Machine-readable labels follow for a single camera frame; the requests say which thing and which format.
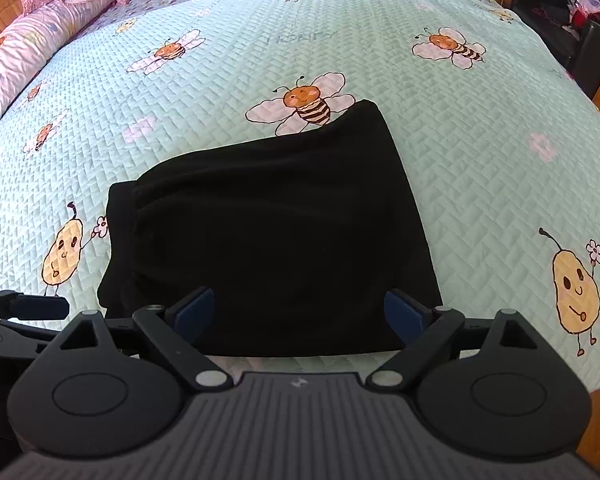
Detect mint quilted bedspread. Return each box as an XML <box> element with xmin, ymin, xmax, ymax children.
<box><xmin>0</xmin><ymin>0</ymin><xmax>600</xmax><ymax>391</ymax></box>

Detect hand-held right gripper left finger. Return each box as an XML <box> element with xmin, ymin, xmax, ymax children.
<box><xmin>60</xmin><ymin>286</ymin><xmax>232</xmax><ymax>393</ymax></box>

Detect rolled floral quilt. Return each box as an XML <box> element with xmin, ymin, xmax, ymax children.
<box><xmin>0</xmin><ymin>0</ymin><xmax>118</xmax><ymax>143</ymax></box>

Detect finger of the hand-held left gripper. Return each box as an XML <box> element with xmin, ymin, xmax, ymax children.
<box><xmin>11</xmin><ymin>294</ymin><xmax>71</xmax><ymax>322</ymax></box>

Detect black pants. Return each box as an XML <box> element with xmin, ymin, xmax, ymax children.
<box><xmin>97</xmin><ymin>99</ymin><xmax>443</xmax><ymax>358</ymax></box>

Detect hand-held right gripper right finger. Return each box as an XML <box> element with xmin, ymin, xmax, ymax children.
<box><xmin>367</xmin><ymin>289</ymin><xmax>538</xmax><ymax>393</ymax></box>

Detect black chair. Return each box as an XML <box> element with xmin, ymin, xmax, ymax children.
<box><xmin>507</xmin><ymin>0</ymin><xmax>600</xmax><ymax>101</ymax></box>

